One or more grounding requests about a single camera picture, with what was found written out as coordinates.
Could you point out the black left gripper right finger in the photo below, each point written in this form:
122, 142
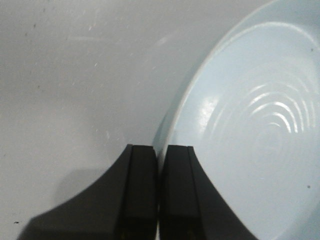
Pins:
191, 208

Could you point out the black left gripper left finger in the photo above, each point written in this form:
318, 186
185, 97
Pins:
121, 205

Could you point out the light blue round plate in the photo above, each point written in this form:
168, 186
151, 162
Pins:
251, 112

